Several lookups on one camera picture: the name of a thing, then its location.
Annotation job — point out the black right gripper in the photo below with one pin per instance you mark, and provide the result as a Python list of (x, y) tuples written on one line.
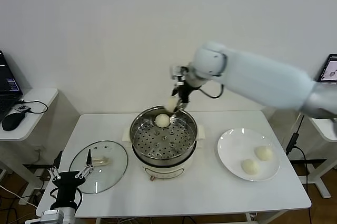
[(185, 88)]

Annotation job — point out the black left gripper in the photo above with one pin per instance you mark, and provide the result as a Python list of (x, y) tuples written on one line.
[(67, 182)]

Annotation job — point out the white steamed baozi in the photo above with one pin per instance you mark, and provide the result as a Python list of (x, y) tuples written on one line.
[(250, 167), (162, 120), (172, 104), (263, 153)]

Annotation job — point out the glass pot lid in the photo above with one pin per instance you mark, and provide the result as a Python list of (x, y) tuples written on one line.
[(110, 161)]

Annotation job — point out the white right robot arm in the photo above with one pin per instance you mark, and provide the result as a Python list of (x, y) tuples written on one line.
[(263, 76)]

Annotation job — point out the perforated steel steamer basket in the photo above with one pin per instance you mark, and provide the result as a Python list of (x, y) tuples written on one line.
[(163, 142)]

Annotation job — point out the steel steamer pot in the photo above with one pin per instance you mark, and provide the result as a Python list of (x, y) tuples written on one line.
[(163, 172)]

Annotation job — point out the white power strip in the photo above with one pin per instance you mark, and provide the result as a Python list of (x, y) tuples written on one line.
[(27, 201)]

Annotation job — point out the white round plate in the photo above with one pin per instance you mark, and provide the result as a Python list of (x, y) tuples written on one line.
[(228, 155)]

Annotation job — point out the black computer mouse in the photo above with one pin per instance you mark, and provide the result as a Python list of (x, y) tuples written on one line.
[(13, 121)]

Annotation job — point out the white side table with mouse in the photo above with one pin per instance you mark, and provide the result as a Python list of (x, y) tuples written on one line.
[(39, 97)]

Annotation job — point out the black laptop beside mouse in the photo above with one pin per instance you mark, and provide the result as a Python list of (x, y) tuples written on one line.
[(6, 87)]

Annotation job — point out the white side table with label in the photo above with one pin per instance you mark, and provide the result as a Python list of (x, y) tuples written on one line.
[(326, 132)]

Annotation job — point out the grey laptop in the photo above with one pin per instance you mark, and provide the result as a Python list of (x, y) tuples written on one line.
[(330, 72)]

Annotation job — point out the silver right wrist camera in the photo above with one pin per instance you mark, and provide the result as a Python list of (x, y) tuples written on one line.
[(176, 72)]

